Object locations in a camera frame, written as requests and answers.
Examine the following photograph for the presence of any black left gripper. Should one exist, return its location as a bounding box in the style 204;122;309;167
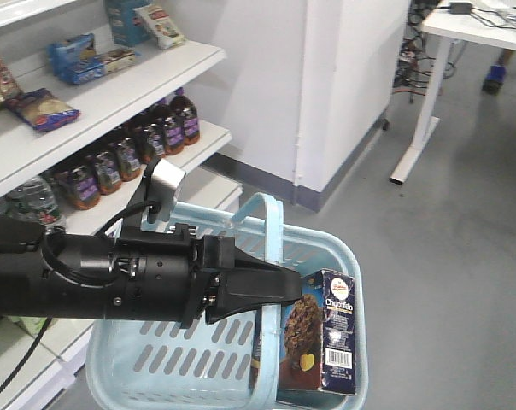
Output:
120;223;302;328

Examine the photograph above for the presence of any light blue shopping basket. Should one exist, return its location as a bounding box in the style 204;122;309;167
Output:
85;193;369;409

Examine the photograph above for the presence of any dark blue Chocofelo cookie box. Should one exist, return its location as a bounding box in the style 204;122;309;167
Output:
248;267;356;396

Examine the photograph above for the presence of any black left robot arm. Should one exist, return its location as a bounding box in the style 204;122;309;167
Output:
0;215;302;328

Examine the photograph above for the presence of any white store shelving unit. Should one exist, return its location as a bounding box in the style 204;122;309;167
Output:
0;1;226;409

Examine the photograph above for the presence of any white height-adjustable desk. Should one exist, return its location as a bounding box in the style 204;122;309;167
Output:
390;1;516;185

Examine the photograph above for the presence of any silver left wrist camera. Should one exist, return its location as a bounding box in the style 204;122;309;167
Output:
143;157;186;224

